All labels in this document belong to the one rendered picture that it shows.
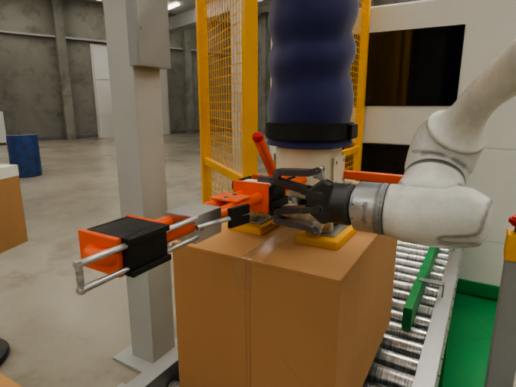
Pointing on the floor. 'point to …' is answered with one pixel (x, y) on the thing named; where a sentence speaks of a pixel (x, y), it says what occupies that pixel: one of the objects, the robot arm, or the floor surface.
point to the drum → (24, 153)
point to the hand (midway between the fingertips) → (257, 193)
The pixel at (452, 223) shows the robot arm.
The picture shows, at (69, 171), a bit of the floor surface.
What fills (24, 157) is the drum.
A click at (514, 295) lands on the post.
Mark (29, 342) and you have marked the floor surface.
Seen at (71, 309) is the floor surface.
